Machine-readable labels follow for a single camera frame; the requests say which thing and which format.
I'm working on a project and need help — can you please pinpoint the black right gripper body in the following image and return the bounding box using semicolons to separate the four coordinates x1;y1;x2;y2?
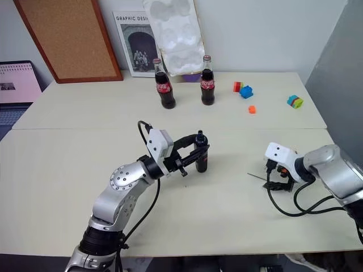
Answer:
265;159;295;188

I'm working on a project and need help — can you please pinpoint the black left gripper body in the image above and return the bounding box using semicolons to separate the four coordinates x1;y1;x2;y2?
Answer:
162;148;189;178

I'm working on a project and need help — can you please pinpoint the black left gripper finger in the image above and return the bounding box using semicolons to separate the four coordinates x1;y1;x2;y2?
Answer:
171;135;199;152
179;144;211;168

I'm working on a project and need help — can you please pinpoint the small dark bottle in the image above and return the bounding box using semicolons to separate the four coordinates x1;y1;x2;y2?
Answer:
193;130;211;174

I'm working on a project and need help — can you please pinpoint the glass cola bottle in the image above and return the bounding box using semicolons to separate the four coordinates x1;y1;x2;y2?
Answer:
200;55;216;107
153;58;177;110

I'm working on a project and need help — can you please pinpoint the purple bowl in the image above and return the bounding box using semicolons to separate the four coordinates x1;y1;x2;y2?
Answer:
181;71;203;84

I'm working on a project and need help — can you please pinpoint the cyan green red block stack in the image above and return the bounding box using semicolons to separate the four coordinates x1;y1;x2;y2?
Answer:
286;95;305;109

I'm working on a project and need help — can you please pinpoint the blue toy block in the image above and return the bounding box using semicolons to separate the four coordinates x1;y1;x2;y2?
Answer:
239;84;255;100

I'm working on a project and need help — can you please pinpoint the graphic design book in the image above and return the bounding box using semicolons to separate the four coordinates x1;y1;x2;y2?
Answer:
112;10;163;78

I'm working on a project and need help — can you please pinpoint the white moulded packaging sheet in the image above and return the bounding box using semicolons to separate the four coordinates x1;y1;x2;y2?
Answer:
141;0;206;77

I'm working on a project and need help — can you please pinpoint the grey partition panel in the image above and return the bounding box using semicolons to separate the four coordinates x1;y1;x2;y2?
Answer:
304;0;363;173

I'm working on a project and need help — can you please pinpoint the wood-framed cork board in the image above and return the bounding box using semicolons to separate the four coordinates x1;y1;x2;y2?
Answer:
12;0;124;84

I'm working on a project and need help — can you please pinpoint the dark laptop keyboard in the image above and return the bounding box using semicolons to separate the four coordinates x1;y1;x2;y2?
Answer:
0;101;35;142

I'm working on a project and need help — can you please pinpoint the pink desk calendar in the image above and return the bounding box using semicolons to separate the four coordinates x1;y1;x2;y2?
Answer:
0;59;44;104

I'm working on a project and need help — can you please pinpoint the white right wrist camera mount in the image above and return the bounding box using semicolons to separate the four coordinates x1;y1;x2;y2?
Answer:
264;142;302;182

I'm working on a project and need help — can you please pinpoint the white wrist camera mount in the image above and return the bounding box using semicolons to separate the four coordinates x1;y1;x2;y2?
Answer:
264;142;302;182
145;129;175;178

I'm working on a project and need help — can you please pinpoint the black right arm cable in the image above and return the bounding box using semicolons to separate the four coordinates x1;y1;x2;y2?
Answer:
265;160;346;218

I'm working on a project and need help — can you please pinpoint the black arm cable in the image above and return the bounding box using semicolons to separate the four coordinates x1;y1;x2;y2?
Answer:
115;120;162;272
265;160;346;218

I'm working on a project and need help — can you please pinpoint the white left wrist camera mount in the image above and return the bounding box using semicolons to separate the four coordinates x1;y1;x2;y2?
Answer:
145;129;175;178

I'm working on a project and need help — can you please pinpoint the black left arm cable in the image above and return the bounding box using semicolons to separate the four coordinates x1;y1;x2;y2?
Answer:
115;120;162;272

